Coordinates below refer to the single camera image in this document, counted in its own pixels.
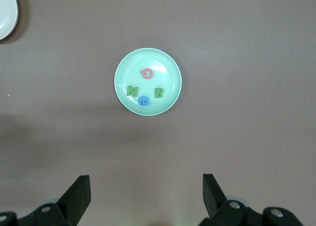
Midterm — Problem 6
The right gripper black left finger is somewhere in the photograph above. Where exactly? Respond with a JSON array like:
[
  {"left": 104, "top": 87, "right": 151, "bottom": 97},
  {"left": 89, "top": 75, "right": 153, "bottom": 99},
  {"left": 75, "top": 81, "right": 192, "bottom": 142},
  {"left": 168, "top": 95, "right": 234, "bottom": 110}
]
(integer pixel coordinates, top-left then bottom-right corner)
[{"left": 0, "top": 174, "right": 91, "bottom": 226}]

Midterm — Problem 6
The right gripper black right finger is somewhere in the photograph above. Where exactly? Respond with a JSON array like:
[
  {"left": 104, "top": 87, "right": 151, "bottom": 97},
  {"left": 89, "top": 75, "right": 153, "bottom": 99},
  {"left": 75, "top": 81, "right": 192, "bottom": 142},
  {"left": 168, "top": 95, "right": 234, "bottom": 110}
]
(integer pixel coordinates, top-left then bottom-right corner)
[{"left": 198, "top": 173, "right": 303, "bottom": 226}]

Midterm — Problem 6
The blue foam letter G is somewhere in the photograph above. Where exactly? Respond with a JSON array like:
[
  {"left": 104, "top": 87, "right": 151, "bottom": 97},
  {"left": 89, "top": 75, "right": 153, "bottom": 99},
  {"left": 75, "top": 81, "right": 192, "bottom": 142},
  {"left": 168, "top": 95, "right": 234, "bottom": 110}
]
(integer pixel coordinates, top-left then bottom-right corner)
[{"left": 138, "top": 95, "right": 150, "bottom": 107}]

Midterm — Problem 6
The green foam letter N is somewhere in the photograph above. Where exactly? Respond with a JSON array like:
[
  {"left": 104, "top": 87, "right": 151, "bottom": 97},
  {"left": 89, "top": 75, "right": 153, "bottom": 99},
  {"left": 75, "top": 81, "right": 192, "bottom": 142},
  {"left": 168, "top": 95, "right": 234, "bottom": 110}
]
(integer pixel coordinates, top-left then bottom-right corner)
[{"left": 126, "top": 85, "right": 139, "bottom": 98}]

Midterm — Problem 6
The red foam letter Q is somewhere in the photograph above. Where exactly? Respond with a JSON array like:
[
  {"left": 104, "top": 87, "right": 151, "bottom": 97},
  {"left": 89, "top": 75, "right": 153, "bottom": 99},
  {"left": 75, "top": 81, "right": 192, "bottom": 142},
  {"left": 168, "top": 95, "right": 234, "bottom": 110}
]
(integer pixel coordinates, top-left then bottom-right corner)
[{"left": 139, "top": 68, "right": 154, "bottom": 80}]

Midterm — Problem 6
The brown table cover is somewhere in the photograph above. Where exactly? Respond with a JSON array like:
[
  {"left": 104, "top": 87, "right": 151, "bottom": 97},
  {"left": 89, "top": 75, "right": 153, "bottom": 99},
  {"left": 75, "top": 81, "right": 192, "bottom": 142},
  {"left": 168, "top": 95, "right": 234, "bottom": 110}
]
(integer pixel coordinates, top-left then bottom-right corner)
[{"left": 0, "top": 0, "right": 316, "bottom": 226}]

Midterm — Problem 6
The light green plate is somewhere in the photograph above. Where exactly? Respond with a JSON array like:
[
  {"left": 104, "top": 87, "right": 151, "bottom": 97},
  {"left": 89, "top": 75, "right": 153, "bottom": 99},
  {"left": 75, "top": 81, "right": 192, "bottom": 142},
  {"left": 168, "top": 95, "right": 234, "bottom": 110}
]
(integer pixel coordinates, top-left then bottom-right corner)
[{"left": 114, "top": 47, "right": 183, "bottom": 117}]

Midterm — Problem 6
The beige plate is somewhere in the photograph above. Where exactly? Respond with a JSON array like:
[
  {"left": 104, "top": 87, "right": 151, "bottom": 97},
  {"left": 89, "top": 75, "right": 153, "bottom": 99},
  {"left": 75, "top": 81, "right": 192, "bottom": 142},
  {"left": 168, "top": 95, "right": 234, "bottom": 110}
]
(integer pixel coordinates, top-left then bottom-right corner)
[{"left": 0, "top": 0, "right": 19, "bottom": 41}]

